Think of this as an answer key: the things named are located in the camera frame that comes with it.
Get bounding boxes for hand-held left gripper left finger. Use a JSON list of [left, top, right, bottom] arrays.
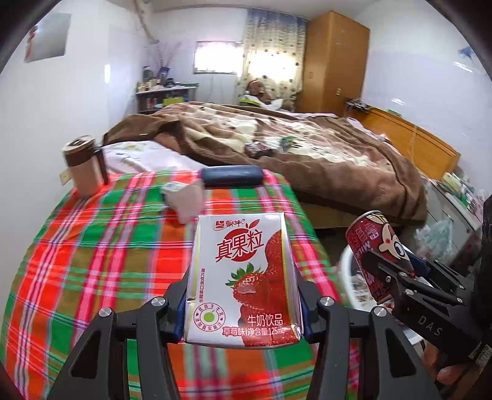
[[46, 269, 192, 400]]

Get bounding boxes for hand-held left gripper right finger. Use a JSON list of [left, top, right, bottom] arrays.
[[298, 280, 442, 400]]

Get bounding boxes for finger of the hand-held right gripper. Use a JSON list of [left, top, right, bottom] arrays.
[[360, 254, 410, 306], [402, 248, 471, 298]]

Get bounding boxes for white plastic bin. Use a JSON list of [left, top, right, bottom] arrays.
[[338, 244, 382, 309]]

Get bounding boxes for red drink can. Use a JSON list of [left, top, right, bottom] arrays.
[[345, 210, 414, 305]]

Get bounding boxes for strawberry milk carton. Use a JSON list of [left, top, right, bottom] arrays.
[[184, 212, 304, 350]]

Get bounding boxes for person's right hand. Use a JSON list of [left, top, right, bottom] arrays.
[[423, 342, 492, 398]]

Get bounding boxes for clear plastic bag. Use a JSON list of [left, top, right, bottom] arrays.
[[417, 221, 455, 263]]

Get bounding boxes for cluttered bedside cabinet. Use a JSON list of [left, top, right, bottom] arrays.
[[426, 172, 486, 278]]

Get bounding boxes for plaid bed sheet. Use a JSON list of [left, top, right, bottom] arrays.
[[0, 171, 363, 400]]

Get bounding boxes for small pale drink carton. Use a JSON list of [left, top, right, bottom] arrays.
[[161, 180, 204, 224]]

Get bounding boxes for brown fleece blanket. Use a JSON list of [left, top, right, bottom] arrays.
[[103, 102, 430, 228]]

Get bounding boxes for wooden headboard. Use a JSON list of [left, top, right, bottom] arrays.
[[351, 106, 461, 180]]

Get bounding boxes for dark blue glasses case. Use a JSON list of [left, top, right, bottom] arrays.
[[202, 165, 265, 189]]

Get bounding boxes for white floral bed sheet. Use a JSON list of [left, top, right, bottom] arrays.
[[101, 140, 203, 176]]

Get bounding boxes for beige mug with brown lid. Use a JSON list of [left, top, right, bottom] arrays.
[[62, 134, 110, 197]]

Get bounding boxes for dark snack packet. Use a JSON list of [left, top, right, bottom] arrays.
[[245, 142, 276, 158]]

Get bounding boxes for cluttered white shelf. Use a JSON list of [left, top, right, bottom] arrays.
[[135, 67, 198, 114]]

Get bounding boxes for wooden wardrobe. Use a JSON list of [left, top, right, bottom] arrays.
[[296, 11, 371, 118]]

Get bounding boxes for brown teddy bear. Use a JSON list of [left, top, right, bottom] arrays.
[[246, 79, 270, 105]]

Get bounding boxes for window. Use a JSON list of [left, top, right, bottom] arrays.
[[193, 40, 245, 76]]

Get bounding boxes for dried branches in vase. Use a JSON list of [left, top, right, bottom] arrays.
[[148, 38, 182, 70]]

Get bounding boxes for patterned curtain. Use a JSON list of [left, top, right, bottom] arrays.
[[236, 8, 308, 105]]

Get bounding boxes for wall poster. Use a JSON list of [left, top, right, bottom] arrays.
[[25, 13, 73, 64]]

